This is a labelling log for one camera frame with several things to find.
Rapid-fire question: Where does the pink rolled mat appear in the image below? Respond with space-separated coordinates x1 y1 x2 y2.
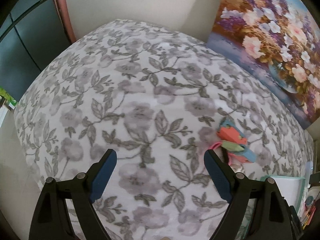
54 0 76 43

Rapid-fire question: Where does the pile of colourful toys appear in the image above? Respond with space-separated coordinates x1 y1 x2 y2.
298 186 319 230

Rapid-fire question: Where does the floral painting canvas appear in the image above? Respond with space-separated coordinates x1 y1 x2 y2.
207 0 319 128

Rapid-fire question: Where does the green foam piece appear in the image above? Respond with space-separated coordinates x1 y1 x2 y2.
221 140 245 154

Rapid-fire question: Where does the dark teal cabinet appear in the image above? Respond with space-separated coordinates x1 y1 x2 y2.
1 0 71 101

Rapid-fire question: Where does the teal shallow box tray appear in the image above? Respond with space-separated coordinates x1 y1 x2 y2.
235 176 305 239

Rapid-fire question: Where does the blue red foam toy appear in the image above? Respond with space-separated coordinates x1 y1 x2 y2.
217 119 257 165

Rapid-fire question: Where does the floral grey tablecloth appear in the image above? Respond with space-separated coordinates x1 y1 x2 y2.
14 20 313 239

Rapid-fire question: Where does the pink plastic ring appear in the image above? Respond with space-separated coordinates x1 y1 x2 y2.
209 141 241 165

